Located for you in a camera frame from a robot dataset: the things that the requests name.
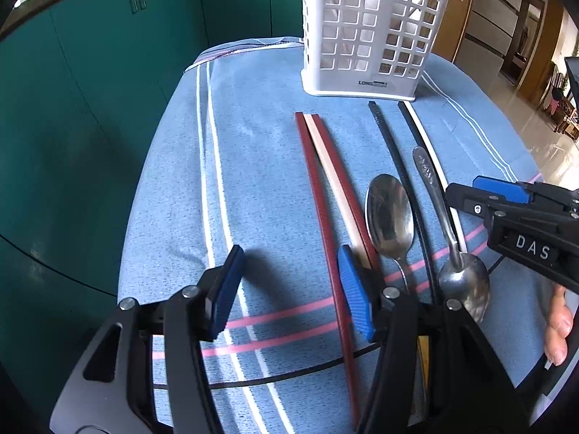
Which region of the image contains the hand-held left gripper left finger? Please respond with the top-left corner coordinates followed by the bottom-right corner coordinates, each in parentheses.
top-left (50, 244), bottom-right (247, 434)

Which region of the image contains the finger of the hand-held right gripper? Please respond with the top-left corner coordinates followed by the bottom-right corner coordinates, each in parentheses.
top-left (445, 183), bottom-right (507, 224)
top-left (473, 176), bottom-right (579, 211)

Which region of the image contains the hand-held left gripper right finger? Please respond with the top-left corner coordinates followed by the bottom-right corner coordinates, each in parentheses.
top-left (338, 245), bottom-right (530, 434)

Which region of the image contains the dark red chopstick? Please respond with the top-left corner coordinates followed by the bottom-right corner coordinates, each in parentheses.
top-left (294, 111), bottom-right (363, 430)

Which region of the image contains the plain steel spoon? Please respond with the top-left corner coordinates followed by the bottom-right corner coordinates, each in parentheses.
top-left (364, 173), bottom-right (415, 294)

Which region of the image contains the steel spoon with embossed handle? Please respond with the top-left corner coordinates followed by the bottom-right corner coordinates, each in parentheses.
top-left (411, 146), bottom-right (491, 324)

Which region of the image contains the beige and red chopstick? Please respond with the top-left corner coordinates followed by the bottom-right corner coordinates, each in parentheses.
top-left (304, 114), bottom-right (381, 272)

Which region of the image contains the white plastic utensil basket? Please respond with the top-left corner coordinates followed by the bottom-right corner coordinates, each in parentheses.
top-left (301, 0), bottom-right (453, 102)

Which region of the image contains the person's right hand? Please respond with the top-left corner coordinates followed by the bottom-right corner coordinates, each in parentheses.
top-left (544, 285), bottom-right (579, 367)

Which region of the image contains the wooden dining chair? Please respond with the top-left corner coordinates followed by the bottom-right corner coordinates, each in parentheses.
top-left (540, 63), bottom-right (579, 141)

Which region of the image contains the blue striped cloth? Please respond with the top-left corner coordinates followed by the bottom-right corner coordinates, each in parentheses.
top-left (117, 36), bottom-right (557, 434)

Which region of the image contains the dark flat screen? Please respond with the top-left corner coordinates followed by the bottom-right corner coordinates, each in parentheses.
top-left (565, 56), bottom-right (579, 105)

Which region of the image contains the wood framed glass sliding door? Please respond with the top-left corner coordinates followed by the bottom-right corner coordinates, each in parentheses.
top-left (425, 0), bottom-right (480, 66)

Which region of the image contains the green base cabinet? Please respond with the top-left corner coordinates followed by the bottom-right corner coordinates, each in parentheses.
top-left (0, 0), bottom-right (209, 417)
top-left (199, 0), bottom-right (305, 50)

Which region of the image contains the dark kitchen countertop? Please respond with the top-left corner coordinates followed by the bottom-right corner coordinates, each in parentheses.
top-left (0, 0), bottom-right (118, 39)

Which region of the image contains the wooden doorway frame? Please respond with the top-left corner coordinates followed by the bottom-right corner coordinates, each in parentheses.
top-left (502, 0), bottom-right (566, 109)

